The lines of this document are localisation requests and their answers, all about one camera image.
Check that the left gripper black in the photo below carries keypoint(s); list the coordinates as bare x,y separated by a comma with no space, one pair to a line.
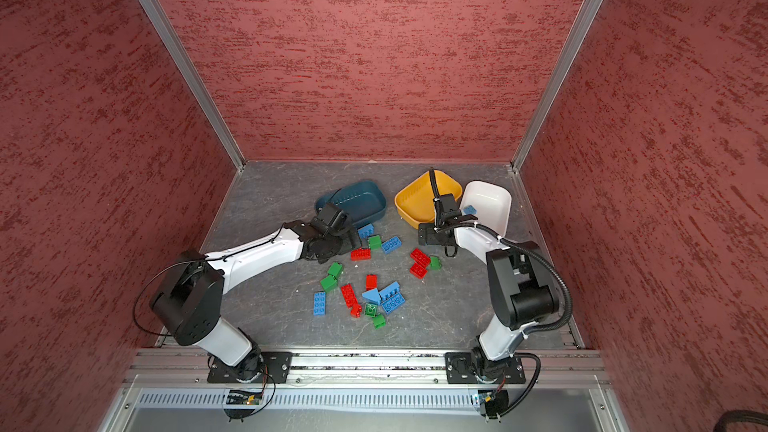
347,244

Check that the blue lego left long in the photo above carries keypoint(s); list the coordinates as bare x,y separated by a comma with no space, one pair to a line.
319,304

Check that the corner aluminium post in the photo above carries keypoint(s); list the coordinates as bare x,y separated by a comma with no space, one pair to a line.
184,64
583,21

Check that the left circuit board connector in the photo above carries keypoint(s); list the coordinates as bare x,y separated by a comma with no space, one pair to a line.
236,397

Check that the green hollow lego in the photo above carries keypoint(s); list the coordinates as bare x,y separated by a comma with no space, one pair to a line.
371,309

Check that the light blue sloped lego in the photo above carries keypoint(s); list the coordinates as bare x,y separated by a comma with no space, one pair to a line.
372,296

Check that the green lego pair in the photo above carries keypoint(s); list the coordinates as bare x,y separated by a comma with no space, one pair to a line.
335,270
329,283

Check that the dark teal plastic bin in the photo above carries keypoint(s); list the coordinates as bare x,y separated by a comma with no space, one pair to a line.
363,201

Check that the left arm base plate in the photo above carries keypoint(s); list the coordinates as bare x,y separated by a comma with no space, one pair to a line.
265,366

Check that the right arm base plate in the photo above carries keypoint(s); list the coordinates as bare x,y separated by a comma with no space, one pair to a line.
474,368

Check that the right circuit board connector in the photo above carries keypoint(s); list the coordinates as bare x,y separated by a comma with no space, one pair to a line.
492,404

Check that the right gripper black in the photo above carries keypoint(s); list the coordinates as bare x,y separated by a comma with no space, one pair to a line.
429,235

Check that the white plastic bin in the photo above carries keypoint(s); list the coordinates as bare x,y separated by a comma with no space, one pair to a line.
492,202

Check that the green lego upper pair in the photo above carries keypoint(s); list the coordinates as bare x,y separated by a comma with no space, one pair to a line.
335,270

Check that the small red lego bottom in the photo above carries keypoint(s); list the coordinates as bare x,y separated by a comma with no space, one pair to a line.
356,311

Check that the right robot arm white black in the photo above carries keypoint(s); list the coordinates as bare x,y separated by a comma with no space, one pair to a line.
528,295

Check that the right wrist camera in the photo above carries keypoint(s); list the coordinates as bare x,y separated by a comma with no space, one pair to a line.
446,209

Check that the circuit board connector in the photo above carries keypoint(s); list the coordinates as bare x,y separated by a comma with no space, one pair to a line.
236,397
492,404

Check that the red square lego centre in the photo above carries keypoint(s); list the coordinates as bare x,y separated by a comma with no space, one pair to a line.
371,282

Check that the green lego lower pair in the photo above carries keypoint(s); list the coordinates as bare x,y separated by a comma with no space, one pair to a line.
329,283

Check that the left corner aluminium post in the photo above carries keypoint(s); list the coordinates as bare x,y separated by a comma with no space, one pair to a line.
184,64

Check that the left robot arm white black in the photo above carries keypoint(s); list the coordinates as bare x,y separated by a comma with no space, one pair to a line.
189,297

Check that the right corner aluminium post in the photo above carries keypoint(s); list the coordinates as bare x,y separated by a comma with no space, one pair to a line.
583,21

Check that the aluminium front rail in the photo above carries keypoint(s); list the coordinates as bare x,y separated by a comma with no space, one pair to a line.
174,366

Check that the green lego bottom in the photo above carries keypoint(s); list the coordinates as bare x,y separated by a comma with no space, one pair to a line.
379,321

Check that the red long lego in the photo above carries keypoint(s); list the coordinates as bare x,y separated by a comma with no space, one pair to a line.
349,296
420,257

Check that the yellow plastic bin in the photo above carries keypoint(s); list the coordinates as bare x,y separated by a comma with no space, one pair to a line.
414,202

